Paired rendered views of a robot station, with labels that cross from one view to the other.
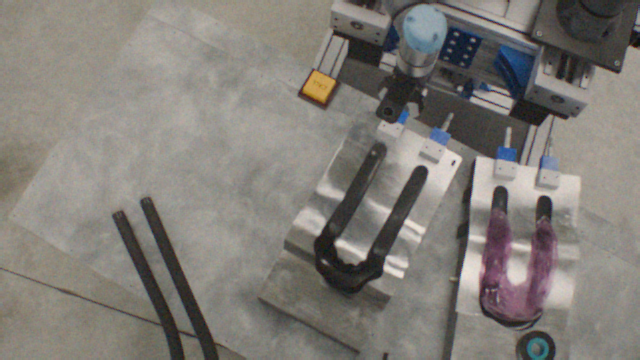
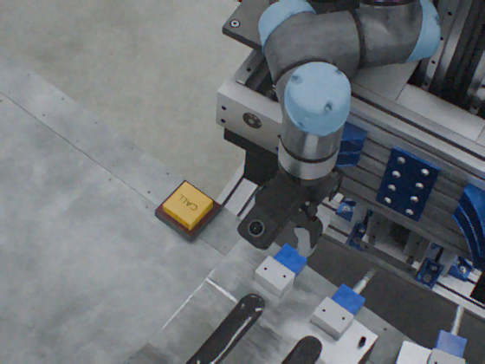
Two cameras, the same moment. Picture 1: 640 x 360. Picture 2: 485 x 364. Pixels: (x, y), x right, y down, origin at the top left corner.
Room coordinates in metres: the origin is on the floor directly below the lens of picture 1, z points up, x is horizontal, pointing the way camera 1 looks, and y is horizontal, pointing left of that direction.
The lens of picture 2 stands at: (-0.06, -0.20, 2.31)
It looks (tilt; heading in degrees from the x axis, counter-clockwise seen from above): 59 degrees down; 11
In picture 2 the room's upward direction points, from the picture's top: 6 degrees clockwise
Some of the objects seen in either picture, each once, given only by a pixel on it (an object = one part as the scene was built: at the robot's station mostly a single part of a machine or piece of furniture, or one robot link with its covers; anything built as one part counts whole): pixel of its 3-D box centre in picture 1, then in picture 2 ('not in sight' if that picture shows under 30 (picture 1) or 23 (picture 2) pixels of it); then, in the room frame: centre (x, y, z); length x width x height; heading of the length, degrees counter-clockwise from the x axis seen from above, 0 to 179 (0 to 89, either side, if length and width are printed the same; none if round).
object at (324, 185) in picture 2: (412, 71); (305, 178); (0.67, -0.15, 1.15); 0.09 x 0.08 x 0.12; 158
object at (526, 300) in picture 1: (519, 262); not in sight; (0.36, -0.45, 0.90); 0.26 x 0.18 x 0.08; 175
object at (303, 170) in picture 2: (415, 55); (306, 146); (0.67, -0.15, 1.23); 0.08 x 0.08 x 0.05
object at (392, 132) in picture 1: (398, 114); (292, 258); (0.69, -0.16, 0.89); 0.13 x 0.05 x 0.05; 158
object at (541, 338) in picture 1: (535, 349); not in sight; (0.17, -0.49, 0.93); 0.08 x 0.08 x 0.04
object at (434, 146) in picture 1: (440, 136); (349, 299); (0.64, -0.26, 0.89); 0.13 x 0.05 x 0.05; 158
